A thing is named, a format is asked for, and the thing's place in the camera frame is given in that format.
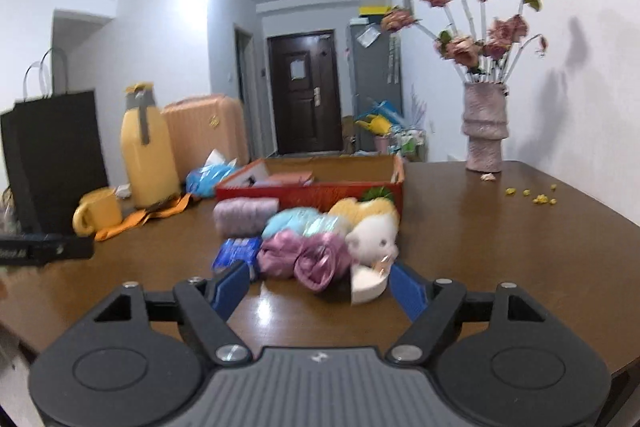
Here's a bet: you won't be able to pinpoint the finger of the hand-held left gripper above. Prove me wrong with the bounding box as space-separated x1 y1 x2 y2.
29 234 96 265

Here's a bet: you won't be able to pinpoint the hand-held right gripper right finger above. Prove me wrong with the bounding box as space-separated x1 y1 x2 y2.
387 261 546 364

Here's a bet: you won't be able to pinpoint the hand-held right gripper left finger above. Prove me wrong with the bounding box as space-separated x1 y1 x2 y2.
92 259 252 365

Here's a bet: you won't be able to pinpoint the blue packet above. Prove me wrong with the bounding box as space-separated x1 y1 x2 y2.
212 237 264 282

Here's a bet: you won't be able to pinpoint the beige block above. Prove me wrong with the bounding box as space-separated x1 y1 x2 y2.
351 264 392 306

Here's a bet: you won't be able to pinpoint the white plush toy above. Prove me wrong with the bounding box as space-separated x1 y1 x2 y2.
345 212 401 269

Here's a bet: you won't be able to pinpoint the lilac fluffy towel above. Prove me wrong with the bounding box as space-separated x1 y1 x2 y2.
213 198 280 239

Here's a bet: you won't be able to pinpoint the pink satin cloth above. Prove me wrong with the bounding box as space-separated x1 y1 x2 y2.
257 229 353 293

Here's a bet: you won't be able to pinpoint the light blue plush toy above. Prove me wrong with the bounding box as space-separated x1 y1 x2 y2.
262 208 321 241

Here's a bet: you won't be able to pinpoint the yellow plush toy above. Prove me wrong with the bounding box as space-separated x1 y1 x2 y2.
327 197 401 229

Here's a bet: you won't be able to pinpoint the red cardboard box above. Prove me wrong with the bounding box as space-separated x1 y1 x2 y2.
216 155 405 217

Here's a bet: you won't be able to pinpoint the yellow mug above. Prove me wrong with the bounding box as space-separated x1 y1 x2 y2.
72 188 124 238

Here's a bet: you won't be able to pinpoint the black paper bag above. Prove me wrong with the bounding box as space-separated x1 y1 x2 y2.
0 48 109 239

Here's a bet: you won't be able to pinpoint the blue tissue pack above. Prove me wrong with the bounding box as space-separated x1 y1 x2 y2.
186 149 240 198

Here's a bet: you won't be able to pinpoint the yellow thermos jug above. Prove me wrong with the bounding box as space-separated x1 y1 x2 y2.
121 82 182 210

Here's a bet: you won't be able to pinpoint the peach hard-shell suitcase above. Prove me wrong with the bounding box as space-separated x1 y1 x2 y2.
161 94 250 188

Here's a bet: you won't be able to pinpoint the pile of colourful household goods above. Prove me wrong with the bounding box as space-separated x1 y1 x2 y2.
354 99 429 158

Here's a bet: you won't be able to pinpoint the yellow crumbs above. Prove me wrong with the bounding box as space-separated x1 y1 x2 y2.
505 184 559 206

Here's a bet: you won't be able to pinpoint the pink textured vase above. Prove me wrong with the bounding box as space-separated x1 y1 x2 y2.
461 82 510 172

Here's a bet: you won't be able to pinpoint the dark brown door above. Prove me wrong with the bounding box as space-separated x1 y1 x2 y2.
266 30 337 156

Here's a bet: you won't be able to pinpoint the grey cabinet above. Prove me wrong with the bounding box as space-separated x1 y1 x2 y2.
348 18 404 154

